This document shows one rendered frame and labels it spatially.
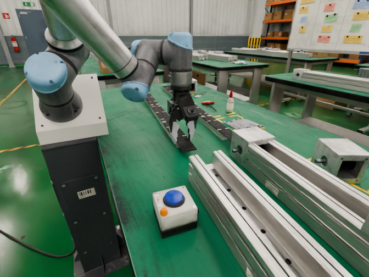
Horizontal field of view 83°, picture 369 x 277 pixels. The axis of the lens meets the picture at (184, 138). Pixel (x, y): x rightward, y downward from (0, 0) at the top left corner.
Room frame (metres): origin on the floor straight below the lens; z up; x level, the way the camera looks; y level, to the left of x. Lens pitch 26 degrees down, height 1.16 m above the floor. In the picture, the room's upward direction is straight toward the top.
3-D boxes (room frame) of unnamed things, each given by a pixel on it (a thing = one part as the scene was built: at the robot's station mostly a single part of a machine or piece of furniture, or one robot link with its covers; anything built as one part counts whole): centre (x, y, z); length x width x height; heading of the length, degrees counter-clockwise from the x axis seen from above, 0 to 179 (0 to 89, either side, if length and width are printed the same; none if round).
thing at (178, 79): (0.70, 0.02, 1.03); 0.08 x 0.08 x 0.05
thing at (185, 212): (0.34, 0.01, 0.81); 0.10 x 0.08 x 0.06; 110
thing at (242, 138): (0.60, -0.21, 0.83); 0.12 x 0.09 x 0.10; 110
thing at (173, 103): (0.70, 0.01, 0.95); 0.09 x 0.08 x 0.12; 20
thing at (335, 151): (0.52, -0.44, 0.83); 0.11 x 0.10 x 0.10; 89
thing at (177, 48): (0.70, 0.02, 1.11); 0.09 x 0.08 x 0.11; 75
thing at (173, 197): (0.34, 0.02, 0.84); 0.04 x 0.04 x 0.02
